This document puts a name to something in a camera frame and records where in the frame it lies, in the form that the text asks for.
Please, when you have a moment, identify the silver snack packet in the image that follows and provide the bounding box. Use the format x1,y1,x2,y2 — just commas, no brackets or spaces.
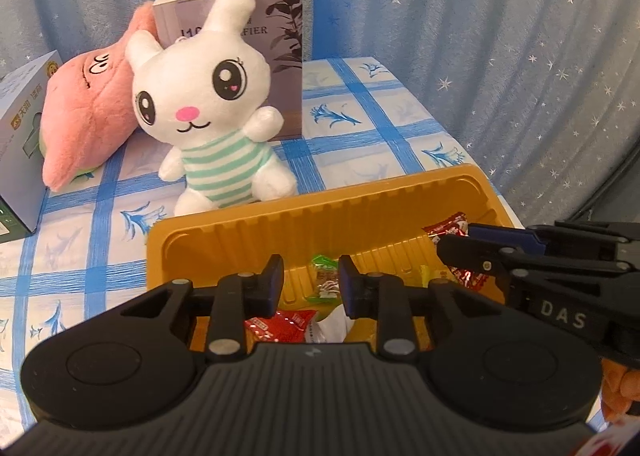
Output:
305,308,357,344

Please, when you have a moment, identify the red white patterned candy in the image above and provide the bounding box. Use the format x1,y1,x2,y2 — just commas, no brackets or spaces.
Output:
422,212,488,287

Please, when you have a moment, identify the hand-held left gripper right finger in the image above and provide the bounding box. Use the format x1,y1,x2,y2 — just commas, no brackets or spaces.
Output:
339,254,502,369

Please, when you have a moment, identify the pink plush toy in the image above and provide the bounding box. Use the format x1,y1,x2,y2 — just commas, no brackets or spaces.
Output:
41,0,156,193

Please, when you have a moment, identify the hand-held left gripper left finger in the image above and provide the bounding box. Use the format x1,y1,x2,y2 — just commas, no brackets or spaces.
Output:
117,254,285,369

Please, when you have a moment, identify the white rabbit plush toy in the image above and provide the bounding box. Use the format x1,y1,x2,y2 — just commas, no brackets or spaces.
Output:
124,0,297,217

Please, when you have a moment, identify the green-ended candy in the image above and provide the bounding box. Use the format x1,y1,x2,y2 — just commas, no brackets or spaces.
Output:
302,252,345,305

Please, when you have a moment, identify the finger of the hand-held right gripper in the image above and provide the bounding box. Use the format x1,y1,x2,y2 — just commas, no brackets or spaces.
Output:
467,222,557,257
436,234,526,304

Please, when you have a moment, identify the blue star curtain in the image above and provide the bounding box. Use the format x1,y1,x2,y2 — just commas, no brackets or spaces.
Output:
0,0,640,227

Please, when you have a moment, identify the grey plant print box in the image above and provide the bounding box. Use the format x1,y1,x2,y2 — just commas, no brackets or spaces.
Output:
152,0,305,143

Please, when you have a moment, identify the blue checked tablecloth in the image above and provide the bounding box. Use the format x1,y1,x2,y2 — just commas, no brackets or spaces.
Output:
0,56,526,437

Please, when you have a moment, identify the person's right hand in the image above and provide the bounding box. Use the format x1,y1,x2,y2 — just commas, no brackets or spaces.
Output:
600,358,640,424

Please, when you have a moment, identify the yellow plastic tray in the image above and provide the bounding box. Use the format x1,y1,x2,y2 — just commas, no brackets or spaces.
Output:
146,163,526,354

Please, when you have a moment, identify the red pillow snack packet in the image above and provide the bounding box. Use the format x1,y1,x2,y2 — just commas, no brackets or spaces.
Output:
243,308,318,344

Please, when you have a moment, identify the green white carton box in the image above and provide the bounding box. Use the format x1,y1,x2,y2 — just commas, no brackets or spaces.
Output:
0,50,63,243

